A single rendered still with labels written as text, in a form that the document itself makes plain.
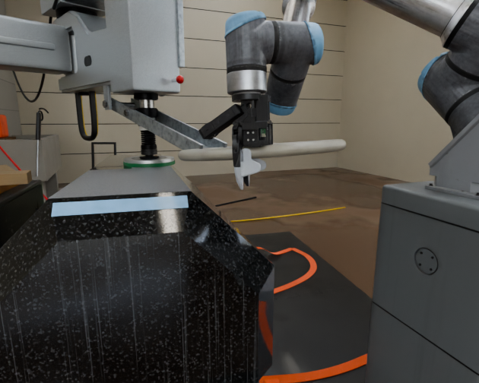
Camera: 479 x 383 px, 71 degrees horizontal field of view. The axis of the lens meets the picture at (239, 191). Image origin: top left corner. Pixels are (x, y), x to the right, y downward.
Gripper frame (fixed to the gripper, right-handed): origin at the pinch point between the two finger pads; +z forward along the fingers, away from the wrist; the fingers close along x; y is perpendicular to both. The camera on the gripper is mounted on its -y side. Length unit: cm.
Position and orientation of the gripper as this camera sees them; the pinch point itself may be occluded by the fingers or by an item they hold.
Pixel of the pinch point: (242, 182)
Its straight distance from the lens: 80.0
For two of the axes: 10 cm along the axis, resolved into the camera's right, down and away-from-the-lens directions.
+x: 2.7, -1.6, 9.5
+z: 0.4, 9.9, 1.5
